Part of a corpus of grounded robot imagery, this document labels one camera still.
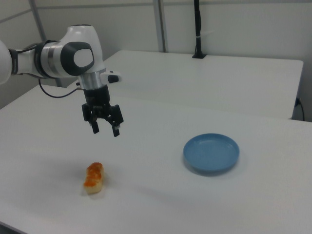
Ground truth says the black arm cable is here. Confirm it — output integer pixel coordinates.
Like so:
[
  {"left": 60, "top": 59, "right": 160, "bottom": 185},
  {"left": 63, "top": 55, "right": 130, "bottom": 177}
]
[{"left": 38, "top": 81, "right": 85, "bottom": 99}]

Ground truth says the black camera stand pole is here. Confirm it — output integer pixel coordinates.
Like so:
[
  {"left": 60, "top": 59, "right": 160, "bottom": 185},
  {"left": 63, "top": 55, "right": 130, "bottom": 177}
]
[{"left": 192, "top": 0, "right": 208, "bottom": 59}]

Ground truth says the black wall cable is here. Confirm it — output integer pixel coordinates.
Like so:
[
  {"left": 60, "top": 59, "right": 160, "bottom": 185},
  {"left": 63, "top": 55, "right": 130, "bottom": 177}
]
[{"left": 295, "top": 97, "right": 306, "bottom": 121}]

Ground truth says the blue round plate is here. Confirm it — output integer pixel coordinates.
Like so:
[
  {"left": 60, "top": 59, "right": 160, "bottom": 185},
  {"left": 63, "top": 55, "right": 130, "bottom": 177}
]
[{"left": 182, "top": 133, "right": 240, "bottom": 177}]

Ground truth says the grey metal partition post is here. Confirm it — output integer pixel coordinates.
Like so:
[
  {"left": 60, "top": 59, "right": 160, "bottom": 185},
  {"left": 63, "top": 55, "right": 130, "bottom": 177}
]
[
  {"left": 28, "top": 0, "right": 47, "bottom": 42},
  {"left": 153, "top": 0, "right": 169, "bottom": 52}
]

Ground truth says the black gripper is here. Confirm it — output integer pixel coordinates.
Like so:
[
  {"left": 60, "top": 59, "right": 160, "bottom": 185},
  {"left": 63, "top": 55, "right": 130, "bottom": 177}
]
[{"left": 81, "top": 85, "right": 124, "bottom": 138}]

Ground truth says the orange topped bread slice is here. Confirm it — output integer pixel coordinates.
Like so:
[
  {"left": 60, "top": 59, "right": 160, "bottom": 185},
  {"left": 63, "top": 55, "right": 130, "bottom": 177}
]
[{"left": 83, "top": 162, "right": 106, "bottom": 195}]

